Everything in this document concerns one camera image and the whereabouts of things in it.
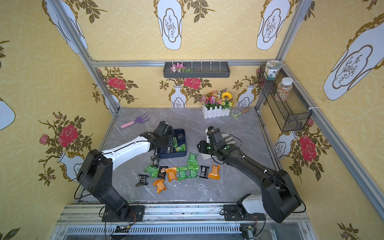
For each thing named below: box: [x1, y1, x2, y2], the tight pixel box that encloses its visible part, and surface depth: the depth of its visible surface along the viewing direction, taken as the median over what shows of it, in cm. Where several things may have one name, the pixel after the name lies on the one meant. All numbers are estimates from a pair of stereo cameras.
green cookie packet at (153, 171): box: [144, 165, 160, 179], surface depth 90 cm
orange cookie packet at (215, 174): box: [208, 164, 221, 180], surface depth 88 cm
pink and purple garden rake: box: [120, 112, 151, 129], surface depth 116 cm
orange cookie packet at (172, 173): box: [165, 167, 178, 183], surface depth 89 cm
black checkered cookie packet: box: [135, 174, 150, 188], surface depth 85 cm
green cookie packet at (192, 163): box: [187, 152, 200, 170], surface depth 94 cm
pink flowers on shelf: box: [170, 62, 193, 73], surface depth 89 cm
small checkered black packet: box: [150, 155, 162, 169], surface depth 94 cm
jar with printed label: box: [264, 59, 283, 81], surface depth 87 cm
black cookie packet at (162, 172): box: [157, 166, 169, 180], surface depth 88 cm
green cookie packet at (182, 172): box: [176, 166, 188, 181], surface depth 87 cm
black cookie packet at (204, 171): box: [199, 165, 210, 179], surface depth 89 cm
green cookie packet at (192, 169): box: [186, 162, 199, 178], surface depth 90 cm
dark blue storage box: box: [157, 129, 187, 159], surface depth 97 cm
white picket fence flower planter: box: [200, 87, 234, 119], surface depth 108 cm
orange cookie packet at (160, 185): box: [153, 179, 167, 194], surface depth 83 cm
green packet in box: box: [175, 143, 186, 152], surface depth 97 cm
